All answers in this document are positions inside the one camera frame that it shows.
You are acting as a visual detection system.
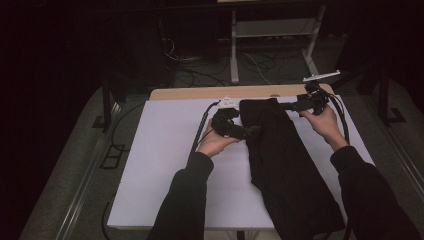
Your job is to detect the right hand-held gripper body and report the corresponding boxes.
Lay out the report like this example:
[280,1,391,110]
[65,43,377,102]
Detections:
[297,69,341,116]

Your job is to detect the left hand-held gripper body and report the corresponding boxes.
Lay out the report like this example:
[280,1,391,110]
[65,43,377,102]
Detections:
[210,96,251,140]

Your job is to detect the black pants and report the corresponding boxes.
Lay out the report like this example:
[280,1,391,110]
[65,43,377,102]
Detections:
[239,98,346,240]

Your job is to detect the person's left hand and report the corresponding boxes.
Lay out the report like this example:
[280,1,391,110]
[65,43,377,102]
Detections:
[196,119,240,160]

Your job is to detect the person's right hand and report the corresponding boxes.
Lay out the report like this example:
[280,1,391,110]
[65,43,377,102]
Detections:
[299,104,349,153]

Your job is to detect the light wooden table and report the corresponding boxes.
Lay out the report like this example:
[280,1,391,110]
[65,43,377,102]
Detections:
[148,83,335,101]

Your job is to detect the white metal stand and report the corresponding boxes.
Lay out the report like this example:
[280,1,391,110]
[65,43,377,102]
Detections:
[229,4,327,84]

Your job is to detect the white table cover sheet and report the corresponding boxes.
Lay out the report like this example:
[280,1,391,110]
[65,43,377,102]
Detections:
[107,95,410,232]

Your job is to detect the black metal stand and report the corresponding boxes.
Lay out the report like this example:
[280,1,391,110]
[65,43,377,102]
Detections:
[91,83,118,133]
[377,64,407,127]

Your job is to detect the left hand-held gripper black cable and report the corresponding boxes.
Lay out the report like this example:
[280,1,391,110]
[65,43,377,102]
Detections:
[186,100,222,165]

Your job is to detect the hand-held gripper black cable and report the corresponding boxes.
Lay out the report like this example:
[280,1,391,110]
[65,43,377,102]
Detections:
[319,87,351,146]
[186,100,222,165]

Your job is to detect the right hand-held gripper black cable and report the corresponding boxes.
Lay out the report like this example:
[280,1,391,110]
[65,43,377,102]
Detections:
[319,87,351,146]

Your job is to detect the white floor cable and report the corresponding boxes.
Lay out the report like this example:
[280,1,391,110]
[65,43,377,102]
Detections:
[241,51,272,85]

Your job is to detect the bundle of black floor cables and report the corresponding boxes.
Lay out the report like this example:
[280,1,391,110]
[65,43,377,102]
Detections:
[161,38,232,88]

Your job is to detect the aluminium floor rail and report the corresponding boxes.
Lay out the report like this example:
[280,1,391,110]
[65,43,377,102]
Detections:
[54,102,123,240]
[362,95,424,198]

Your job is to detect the black floor cable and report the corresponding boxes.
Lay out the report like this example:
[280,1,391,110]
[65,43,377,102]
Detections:
[110,101,148,152]
[101,191,118,240]

